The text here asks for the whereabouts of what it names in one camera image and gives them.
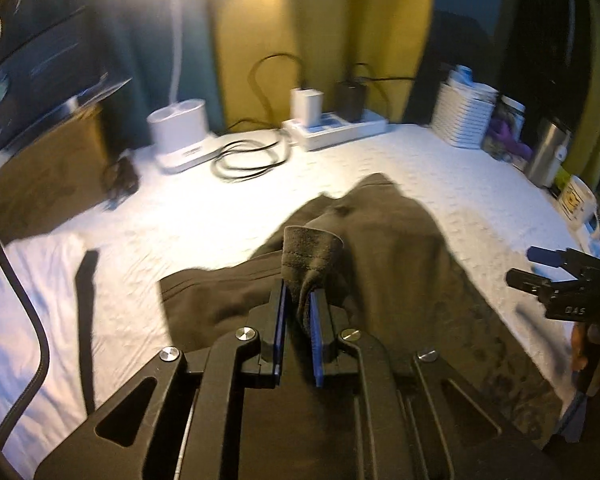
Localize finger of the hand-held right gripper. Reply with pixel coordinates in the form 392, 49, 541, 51
526, 245, 582, 269
505, 268, 562, 297

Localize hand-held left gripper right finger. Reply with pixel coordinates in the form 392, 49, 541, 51
310, 290, 548, 480

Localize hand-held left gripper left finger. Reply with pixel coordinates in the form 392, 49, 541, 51
34, 280, 287, 480

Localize dark olive garment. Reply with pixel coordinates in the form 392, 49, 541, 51
159, 172, 563, 480

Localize person's right hand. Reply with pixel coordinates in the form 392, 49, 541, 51
570, 322, 600, 376

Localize white printed mug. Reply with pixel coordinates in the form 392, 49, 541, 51
557, 175, 600, 234

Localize yellow-green small item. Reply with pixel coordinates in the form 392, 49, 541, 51
550, 167, 574, 199

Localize stainless steel tumbler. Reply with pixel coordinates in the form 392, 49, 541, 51
524, 116, 572, 189

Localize purple item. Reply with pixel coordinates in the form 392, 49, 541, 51
484, 115, 532, 162

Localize white textured table cover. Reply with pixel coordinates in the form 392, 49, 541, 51
0, 122, 600, 467

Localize clear jar with white lid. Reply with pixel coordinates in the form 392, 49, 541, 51
495, 95, 527, 157

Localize white woven basket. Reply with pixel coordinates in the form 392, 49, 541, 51
431, 80, 499, 149

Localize white packets in basket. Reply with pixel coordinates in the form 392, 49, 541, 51
447, 64, 499, 102

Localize white power strip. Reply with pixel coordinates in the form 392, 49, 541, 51
282, 110, 389, 152

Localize white charger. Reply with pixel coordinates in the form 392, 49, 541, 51
290, 87, 324, 129

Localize black chair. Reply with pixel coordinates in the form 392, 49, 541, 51
404, 10, 502, 127

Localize black charger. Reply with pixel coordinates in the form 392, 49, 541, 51
335, 80, 367, 122

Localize brown cardboard box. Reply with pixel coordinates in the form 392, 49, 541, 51
0, 105, 117, 242

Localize yellow curtain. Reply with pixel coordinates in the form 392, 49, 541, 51
215, 0, 433, 133

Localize teal curtain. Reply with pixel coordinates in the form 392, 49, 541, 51
87, 0, 227, 151

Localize black appliance with round display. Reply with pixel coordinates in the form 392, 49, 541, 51
0, 5, 134, 172

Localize coiled black cable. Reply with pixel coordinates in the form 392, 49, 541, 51
212, 136, 289, 182

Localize black charger cable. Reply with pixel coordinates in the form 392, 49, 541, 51
250, 53, 308, 133
350, 62, 416, 123

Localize thick black braided cable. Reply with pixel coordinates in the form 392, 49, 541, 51
0, 14, 49, 447

